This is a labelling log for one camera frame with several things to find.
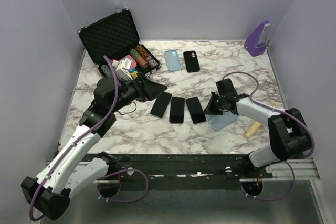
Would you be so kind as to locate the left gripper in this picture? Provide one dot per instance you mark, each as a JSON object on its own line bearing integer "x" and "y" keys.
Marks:
{"x": 147, "y": 91}

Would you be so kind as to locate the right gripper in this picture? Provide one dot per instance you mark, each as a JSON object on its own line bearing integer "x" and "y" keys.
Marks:
{"x": 210, "y": 109}

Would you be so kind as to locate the phone from blue case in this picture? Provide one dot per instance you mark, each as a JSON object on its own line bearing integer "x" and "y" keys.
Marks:
{"x": 161, "y": 104}

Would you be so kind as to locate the black cased phone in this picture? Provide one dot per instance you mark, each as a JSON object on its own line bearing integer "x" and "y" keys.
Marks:
{"x": 177, "y": 110}

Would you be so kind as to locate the light blue phone case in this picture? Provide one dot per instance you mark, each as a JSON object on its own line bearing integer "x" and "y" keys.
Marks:
{"x": 172, "y": 60}

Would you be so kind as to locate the black phone case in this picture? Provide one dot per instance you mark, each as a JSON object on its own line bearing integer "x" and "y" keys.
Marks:
{"x": 191, "y": 61}

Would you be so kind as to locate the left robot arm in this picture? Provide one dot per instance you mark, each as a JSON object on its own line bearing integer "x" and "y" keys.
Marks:
{"x": 51, "y": 191}

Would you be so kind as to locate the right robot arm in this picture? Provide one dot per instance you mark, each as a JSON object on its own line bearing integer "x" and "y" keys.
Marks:
{"x": 288, "y": 133}

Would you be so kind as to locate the black poker chip case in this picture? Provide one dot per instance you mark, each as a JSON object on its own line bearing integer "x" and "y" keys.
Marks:
{"x": 115, "y": 36}

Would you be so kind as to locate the yellow dealer chip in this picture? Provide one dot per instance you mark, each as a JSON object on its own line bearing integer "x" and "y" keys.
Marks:
{"x": 134, "y": 74}

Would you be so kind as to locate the pink card box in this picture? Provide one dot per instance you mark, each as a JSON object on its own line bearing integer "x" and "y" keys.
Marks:
{"x": 132, "y": 61}

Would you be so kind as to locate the wooden cylinder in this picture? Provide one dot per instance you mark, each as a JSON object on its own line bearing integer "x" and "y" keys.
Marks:
{"x": 252, "y": 129}

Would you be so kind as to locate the purple metronome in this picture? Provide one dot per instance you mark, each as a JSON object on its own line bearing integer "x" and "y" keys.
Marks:
{"x": 257, "y": 41}

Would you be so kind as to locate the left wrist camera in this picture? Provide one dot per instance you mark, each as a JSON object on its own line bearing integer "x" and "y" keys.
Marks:
{"x": 122, "y": 68}

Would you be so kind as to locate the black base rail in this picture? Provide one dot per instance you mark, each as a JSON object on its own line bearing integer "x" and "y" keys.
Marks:
{"x": 179, "y": 172}

